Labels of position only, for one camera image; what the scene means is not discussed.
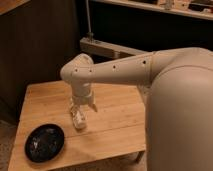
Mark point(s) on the wooden bench beam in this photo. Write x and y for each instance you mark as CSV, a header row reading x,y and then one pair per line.
x,y
104,49

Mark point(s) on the small clear plastic bottle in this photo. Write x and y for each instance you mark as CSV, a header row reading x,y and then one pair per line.
x,y
79,120

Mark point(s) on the dark wooden cabinet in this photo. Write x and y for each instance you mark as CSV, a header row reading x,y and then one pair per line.
x,y
36,40

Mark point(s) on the black ceramic bowl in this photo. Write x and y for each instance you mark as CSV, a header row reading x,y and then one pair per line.
x,y
44,143

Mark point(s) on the wooden shelf with items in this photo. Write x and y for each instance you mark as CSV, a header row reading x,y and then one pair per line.
x,y
186,8

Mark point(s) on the light wooden table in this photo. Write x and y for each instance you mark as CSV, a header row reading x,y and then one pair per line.
x,y
116,128

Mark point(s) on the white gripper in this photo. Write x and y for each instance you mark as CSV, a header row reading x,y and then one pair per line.
x,y
79,100

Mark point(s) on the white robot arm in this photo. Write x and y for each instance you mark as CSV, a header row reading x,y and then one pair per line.
x,y
179,105

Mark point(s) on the metal vertical pole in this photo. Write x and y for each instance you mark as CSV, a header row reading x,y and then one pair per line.
x,y
90,33

